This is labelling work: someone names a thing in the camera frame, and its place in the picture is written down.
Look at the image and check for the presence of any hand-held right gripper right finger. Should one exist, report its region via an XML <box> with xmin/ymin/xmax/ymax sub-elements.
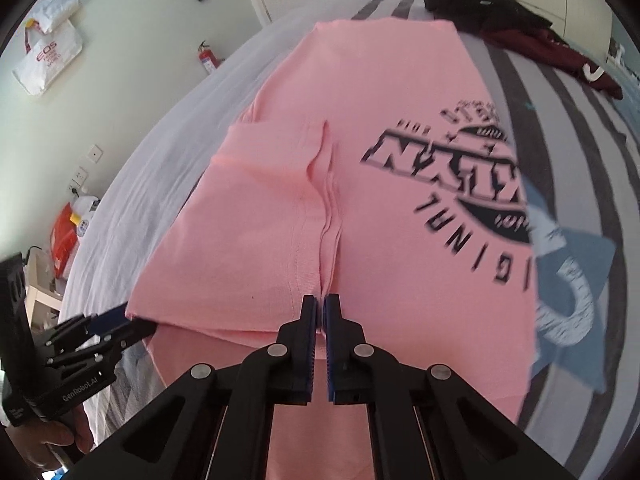
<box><xmin>324</xmin><ymin>292</ymin><xmax>566</xmax><ymax>480</ymax></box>

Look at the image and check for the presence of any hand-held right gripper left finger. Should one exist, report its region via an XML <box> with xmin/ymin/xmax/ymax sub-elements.
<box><xmin>75</xmin><ymin>294</ymin><xmax>321</xmax><ymax>480</ymax></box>

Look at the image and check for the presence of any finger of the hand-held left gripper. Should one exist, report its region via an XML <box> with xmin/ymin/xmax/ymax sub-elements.
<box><xmin>42</xmin><ymin>302</ymin><xmax>128</xmax><ymax>348</ymax></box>
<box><xmin>45</xmin><ymin>319</ymin><xmax>158</xmax><ymax>368</ymax></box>

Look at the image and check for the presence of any pink printed t-shirt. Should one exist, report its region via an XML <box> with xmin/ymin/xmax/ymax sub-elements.
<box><xmin>125</xmin><ymin>19</ymin><xmax>541</xmax><ymax>480</ymax></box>

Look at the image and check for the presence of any person's left hand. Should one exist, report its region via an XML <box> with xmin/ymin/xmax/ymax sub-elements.
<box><xmin>22</xmin><ymin>400</ymin><xmax>96</xmax><ymax>471</ymax></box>

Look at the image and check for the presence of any white nightstand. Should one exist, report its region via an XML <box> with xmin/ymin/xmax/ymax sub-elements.
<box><xmin>22</xmin><ymin>250</ymin><xmax>66</xmax><ymax>331</ymax></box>

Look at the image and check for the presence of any orange bag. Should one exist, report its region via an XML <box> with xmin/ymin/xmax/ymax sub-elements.
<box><xmin>50</xmin><ymin>201</ymin><xmax>83</xmax><ymax>281</ymax></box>

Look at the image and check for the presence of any white bottle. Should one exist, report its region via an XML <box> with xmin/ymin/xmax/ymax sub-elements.
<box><xmin>70</xmin><ymin>195</ymin><xmax>101</xmax><ymax>238</ymax></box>

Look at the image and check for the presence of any blue printed t-shirt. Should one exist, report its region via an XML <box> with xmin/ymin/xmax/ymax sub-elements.
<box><xmin>520</xmin><ymin>180</ymin><xmax>618</xmax><ymax>393</ymax></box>

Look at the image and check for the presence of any large white shopping bag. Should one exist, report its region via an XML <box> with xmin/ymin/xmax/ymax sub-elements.
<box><xmin>12</xmin><ymin>20</ymin><xmax>83</xmax><ymax>96</ymax></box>

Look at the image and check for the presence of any red fire extinguisher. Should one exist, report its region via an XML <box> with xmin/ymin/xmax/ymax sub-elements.
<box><xmin>196</xmin><ymin>40</ymin><xmax>222</xmax><ymax>77</ymax></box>

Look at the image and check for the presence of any small white shopping bag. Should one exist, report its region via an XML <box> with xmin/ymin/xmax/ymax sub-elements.
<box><xmin>35</xmin><ymin>0</ymin><xmax>81</xmax><ymax>33</ymax></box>

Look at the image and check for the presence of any maroon garment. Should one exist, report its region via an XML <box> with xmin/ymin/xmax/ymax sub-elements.
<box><xmin>480</xmin><ymin>27</ymin><xmax>623</xmax><ymax>101</ymax></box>

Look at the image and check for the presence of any black garment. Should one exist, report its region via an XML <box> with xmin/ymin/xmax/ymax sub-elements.
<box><xmin>422</xmin><ymin>0</ymin><xmax>553</xmax><ymax>41</ymax></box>

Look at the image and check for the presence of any cream wardrobe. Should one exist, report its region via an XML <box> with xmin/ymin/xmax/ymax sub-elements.
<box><xmin>375</xmin><ymin>0</ymin><xmax>613</xmax><ymax>56</ymax></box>

